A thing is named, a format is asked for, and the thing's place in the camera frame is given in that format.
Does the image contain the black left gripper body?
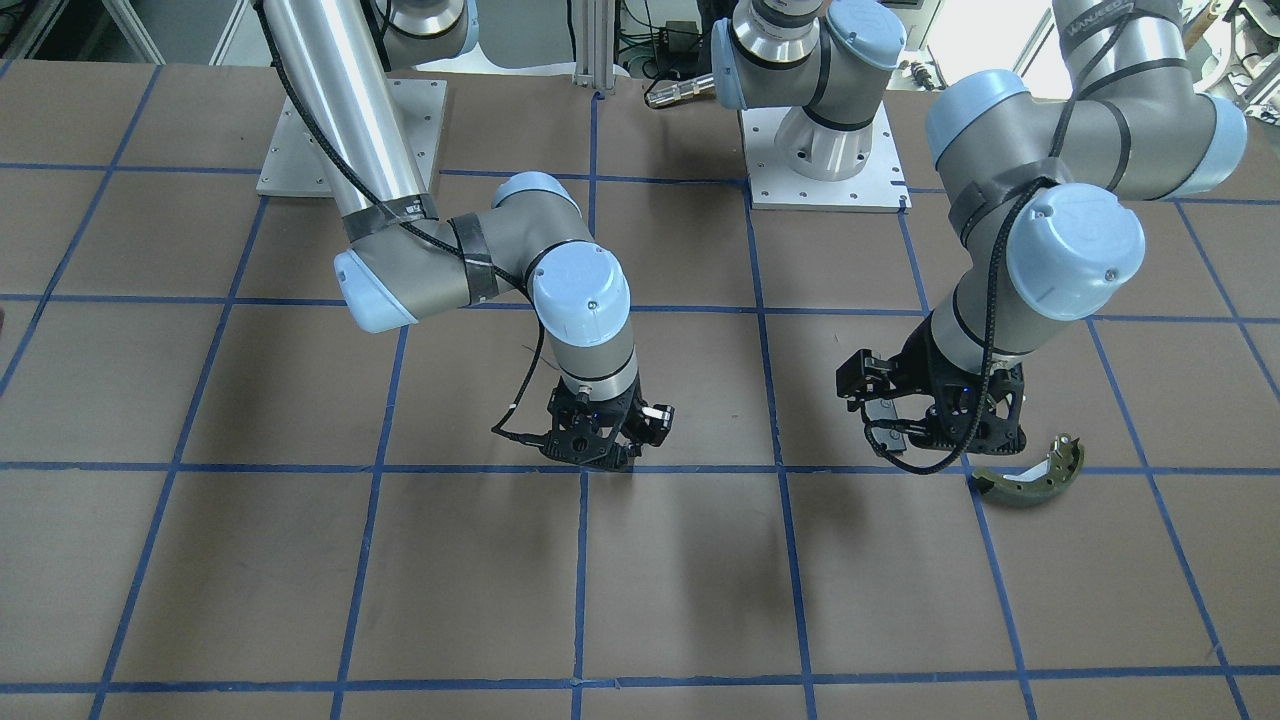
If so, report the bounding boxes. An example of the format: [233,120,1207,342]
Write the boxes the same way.
[836,334,1027,456]

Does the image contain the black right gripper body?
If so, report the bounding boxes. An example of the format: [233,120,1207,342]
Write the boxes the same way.
[545,386,675,471]

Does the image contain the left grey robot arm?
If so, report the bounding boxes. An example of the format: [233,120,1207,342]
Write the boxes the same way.
[710,1,1247,459]

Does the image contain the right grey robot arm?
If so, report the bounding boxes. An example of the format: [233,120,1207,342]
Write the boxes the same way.
[253,1,675,471]

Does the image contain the green brake shoe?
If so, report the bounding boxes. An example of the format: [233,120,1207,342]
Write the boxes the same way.
[970,434,1085,509]

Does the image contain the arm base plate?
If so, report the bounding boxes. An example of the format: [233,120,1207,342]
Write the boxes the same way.
[739,106,911,213]
[256,79,448,199]

